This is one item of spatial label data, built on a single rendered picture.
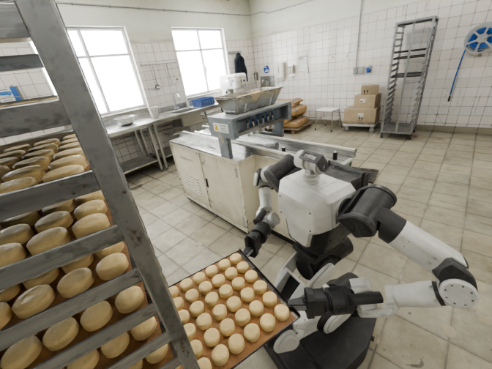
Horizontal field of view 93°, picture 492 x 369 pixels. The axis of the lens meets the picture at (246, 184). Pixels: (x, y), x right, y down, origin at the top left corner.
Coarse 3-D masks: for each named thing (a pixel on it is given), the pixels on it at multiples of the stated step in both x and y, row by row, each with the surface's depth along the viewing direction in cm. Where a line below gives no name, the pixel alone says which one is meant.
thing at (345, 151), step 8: (208, 128) 294; (240, 136) 253; (256, 136) 234; (264, 136) 226; (272, 136) 219; (288, 144) 207; (296, 144) 201; (304, 144) 195; (312, 144) 189; (320, 144) 184; (328, 144) 181; (328, 152) 181; (344, 152) 171; (352, 152) 167
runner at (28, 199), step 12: (60, 180) 29; (72, 180) 30; (84, 180) 31; (96, 180) 31; (12, 192) 27; (24, 192) 28; (36, 192) 28; (48, 192) 29; (60, 192) 30; (72, 192) 30; (84, 192) 31; (0, 204) 27; (12, 204) 28; (24, 204) 28; (36, 204) 29; (48, 204) 30; (0, 216) 27; (12, 216) 28
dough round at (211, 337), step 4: (212, 328) 75; (208, 332) 74; (212, 332) 73; (216, 332) 73; (204, 336) 73; (208, 336) 72; (212, 336) 72; (216, 336) 72; (204, 340) 72; (208, 340) 71; (212, 340) 71; (216, 340) 71; (208, 344) 71; (212, 344) 71; (216, 344) 72
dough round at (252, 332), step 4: (248, 324) 74; (252, 324) 74; (256, 324) 74; (248, 328) 73; (252, 328) 73; (256, 328) 73; (244, 332) 72; (248, 332) 72; (252, 332) 72; (256, 332) 72; (248, 336) 71; (252, 336) 71; (256, 336) 71; (248, 340) 71; (252, 340) 71
